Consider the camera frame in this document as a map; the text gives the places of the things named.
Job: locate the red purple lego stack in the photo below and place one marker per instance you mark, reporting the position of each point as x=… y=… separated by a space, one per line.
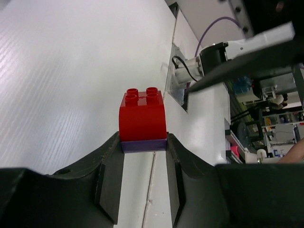
x=142 y=121

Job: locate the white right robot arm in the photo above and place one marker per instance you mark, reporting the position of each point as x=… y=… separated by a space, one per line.
x=253 y=17

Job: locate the pink object in background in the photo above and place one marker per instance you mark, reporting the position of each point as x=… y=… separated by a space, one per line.
x=235 y=150

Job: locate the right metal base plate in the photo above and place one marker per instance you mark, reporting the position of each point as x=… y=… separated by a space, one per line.
x=173 y=86

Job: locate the person hand in background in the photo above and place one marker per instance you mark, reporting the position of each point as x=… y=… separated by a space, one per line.
x=295 y=154

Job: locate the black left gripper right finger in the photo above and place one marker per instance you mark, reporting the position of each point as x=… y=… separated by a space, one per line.
x=232 y=195

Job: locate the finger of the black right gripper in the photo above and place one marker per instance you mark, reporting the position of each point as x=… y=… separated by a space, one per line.
x=275 y=48

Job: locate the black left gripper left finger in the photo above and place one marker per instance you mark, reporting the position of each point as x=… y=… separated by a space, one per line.
x=85 y=194

